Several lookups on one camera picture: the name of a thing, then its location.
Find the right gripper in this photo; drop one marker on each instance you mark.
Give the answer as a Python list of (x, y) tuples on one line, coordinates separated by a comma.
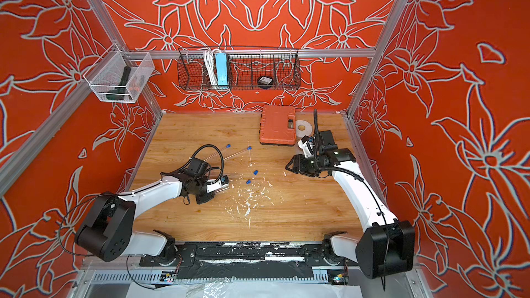
[(299, 165)]

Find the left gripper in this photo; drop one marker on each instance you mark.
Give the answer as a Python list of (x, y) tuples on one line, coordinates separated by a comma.
[(208, 197)]

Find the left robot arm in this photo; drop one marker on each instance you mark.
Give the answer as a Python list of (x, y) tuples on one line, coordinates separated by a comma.
[(107, 229)]

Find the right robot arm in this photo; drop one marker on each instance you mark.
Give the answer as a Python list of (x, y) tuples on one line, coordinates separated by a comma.
[(387, 244)]

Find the white tape roll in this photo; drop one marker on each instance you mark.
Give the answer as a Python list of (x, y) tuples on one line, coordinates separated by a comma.
[(303, 129)]

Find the orange tool case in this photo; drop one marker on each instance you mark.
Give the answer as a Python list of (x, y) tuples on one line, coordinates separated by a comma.
[(277, 126)]

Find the small black device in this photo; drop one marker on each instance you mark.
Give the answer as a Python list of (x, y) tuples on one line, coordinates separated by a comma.
[(265, 81)]

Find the dark green tool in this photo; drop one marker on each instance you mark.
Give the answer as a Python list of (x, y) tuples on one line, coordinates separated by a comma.
[(118, 92)]

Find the light blue box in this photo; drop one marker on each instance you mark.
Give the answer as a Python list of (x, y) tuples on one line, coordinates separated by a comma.
[(222, 69)]

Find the clear acrylic box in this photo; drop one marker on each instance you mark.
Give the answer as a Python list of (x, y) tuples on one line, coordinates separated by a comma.
[(105, 73)]

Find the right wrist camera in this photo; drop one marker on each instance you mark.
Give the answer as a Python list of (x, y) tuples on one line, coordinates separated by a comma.
[(307, 145)]

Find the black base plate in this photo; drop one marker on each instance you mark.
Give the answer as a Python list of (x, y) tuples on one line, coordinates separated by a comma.
[(254, 261)]

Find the black wire basket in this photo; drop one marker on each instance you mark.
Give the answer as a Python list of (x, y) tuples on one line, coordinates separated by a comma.
[(196, 68)]

